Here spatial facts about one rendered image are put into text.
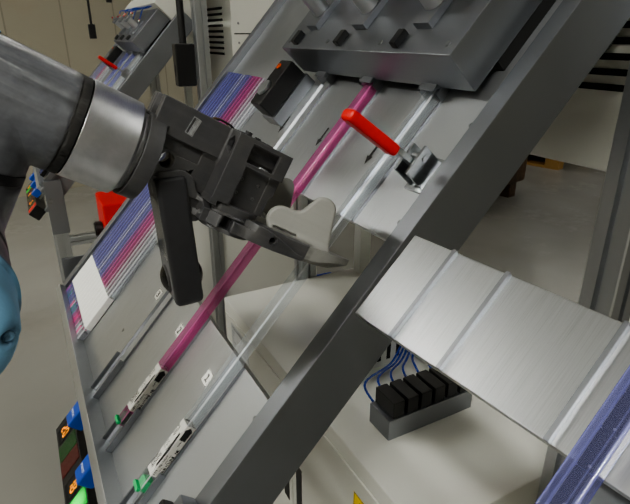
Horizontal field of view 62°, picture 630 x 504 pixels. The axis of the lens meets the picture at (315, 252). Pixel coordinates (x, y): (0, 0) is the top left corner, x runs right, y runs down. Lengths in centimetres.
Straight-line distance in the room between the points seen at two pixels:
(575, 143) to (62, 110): 64
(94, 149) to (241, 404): 27
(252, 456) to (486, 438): 46
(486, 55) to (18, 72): 37
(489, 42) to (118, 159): 33
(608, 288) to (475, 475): 31
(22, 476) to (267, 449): 140
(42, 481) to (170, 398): 119
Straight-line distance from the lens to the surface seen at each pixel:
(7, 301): 28
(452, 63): 50
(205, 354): 60
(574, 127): 81
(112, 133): 40
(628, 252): 63
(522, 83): 50
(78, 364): 83
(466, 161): 47
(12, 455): 192
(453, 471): 79
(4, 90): 39
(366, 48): 60
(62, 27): 471
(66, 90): 40
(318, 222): 47
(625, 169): 63
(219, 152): 44
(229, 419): 53
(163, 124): 43
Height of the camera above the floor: 116
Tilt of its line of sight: 22 degrees down
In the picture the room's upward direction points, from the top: straight up
